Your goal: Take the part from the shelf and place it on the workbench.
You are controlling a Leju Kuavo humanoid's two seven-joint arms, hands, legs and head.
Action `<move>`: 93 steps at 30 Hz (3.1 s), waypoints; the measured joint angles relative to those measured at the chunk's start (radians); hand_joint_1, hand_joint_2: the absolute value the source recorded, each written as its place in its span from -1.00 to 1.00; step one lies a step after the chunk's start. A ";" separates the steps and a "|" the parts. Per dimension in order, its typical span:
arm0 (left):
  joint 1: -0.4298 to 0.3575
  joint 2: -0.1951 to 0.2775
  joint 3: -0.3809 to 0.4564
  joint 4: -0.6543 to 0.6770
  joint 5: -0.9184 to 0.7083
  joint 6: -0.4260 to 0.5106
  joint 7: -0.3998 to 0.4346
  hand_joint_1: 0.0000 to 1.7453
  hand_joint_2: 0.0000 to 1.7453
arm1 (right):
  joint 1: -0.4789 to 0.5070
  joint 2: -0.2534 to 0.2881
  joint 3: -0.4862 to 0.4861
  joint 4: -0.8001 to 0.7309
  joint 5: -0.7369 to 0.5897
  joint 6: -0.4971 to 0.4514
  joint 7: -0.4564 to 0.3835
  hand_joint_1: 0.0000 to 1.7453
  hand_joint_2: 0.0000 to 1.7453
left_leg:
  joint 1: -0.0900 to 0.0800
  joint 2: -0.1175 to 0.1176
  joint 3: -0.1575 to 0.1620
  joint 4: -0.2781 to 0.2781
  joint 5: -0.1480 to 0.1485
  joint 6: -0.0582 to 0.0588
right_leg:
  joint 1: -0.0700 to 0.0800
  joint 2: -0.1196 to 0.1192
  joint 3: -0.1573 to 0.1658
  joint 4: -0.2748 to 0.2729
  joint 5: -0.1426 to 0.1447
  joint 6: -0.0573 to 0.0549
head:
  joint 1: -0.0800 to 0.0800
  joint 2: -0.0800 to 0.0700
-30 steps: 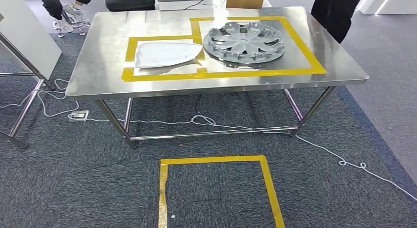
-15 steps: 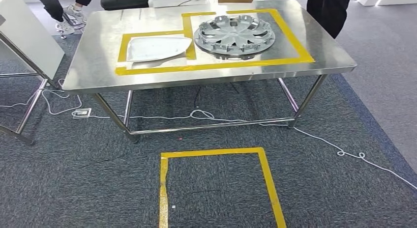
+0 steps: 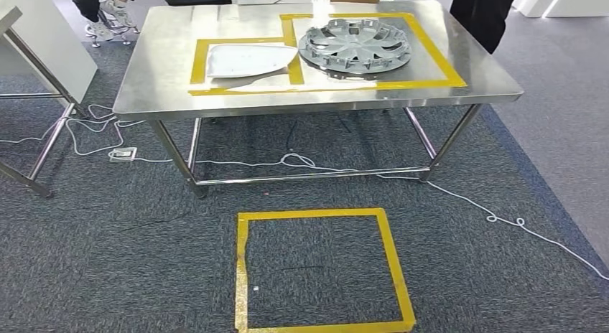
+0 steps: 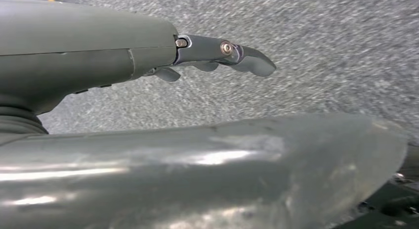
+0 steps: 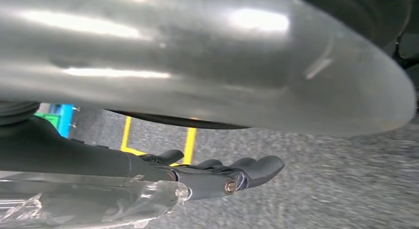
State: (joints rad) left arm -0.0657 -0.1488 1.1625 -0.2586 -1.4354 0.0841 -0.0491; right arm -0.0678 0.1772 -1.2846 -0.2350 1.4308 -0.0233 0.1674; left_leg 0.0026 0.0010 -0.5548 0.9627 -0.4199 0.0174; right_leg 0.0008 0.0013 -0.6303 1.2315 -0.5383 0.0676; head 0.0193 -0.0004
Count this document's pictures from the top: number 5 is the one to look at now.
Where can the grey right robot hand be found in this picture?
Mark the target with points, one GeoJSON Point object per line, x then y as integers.
{"type": "Point", "coordinates": [82, 159]}

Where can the blue metal shelf rack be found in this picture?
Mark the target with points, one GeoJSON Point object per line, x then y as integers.
{"type": "Point", "coordinates": [65, 119]}

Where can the open empty green crate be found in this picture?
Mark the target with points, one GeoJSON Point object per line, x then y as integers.
{"type": "Point", "coordinates": [49, 119]}

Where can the yellow tape floor square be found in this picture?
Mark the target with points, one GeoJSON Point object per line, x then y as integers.
{"type": "Point", "coordinates": [190, 144]}

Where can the clear plastic bracket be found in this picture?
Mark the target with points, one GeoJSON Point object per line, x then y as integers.
{"type": "Point", "coordinates": [82, 201]}

